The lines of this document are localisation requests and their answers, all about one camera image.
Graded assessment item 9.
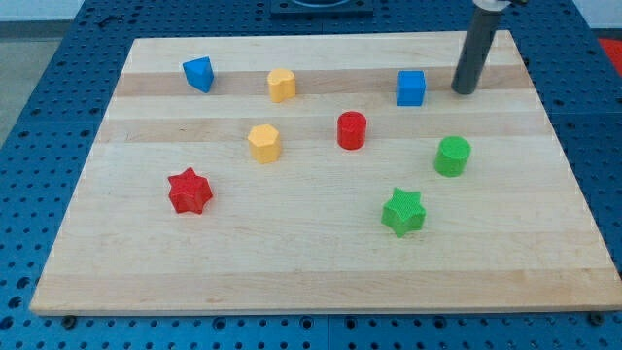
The light wooden board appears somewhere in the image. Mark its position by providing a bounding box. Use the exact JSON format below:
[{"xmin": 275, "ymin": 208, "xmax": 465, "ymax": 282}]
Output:
[{"xmin": 30, "ymin": 30, "xmax": 621, "ymax": 316}]

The yellow hexagon block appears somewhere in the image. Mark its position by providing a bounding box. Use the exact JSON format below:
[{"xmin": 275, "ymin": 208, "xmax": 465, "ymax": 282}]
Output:
[{"xmin": 247, "ymin": 124, "xmax": 282, "ymax": 164}]

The red cylinder block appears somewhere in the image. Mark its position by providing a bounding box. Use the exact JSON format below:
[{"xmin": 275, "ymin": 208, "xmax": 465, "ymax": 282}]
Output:
[{"xmin": 337, "ymin": 111, "xmax": 367, "ymax": 151}]

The yellow heart block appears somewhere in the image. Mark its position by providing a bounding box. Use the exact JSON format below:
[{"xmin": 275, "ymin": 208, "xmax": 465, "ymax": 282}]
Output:
[{"xmin": 266, "ymin": 68, "xmax": 296, "ymax": 103}]

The green star block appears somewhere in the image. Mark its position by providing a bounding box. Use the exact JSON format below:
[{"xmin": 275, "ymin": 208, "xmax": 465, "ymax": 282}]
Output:
[{"xmin": 381, "ymin": 188, "xmax": 427, "ymax": 238}]

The red star block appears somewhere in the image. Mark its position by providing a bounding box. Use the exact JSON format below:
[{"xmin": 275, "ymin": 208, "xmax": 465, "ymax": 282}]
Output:
[{"xmin": 168, "ymin": 167, "xmax": 213, "ymax": 215}]

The blue cube block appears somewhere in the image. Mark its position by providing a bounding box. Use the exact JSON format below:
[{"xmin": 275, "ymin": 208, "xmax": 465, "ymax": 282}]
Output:
[{"xmin": 396, "ymin": 71, "xmax": 427, "ymax": 107}]

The green cylinder block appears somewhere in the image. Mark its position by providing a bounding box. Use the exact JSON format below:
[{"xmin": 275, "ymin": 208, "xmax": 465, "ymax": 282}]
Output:
[{"xmin": 433, "ymin": 136, "xmax": 471, "ymax": 177}]

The blue triangle block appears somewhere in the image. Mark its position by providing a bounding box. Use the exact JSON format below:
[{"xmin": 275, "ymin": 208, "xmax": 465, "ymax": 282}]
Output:
[{"xmin": 183, "ymin": 56, "xmax": 214, "ymax": 93}]

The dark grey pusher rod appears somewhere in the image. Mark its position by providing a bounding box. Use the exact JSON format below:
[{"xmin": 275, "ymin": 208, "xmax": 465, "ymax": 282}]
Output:
[{"xmin": 451, "ymin": 6, "xmax": 501, "ymax": 95}]

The red object at edge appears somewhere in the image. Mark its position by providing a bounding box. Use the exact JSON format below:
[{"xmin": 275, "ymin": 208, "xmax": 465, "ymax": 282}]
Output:
[{"xmin": 599, "ymin": 38, "xmax": 622, "ymax": 75}]

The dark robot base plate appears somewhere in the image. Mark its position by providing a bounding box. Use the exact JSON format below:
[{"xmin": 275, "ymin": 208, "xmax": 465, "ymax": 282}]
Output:
[{"xmin": 269, "ymin": 0, "xmax": 374, "ymax": 18}]

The silver rod mount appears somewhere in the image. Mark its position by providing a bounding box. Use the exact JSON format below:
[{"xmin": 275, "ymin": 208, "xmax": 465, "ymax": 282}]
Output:
[{"xmin": 473, "ymin": 0, "xmax": 529, "ymax": 12}]

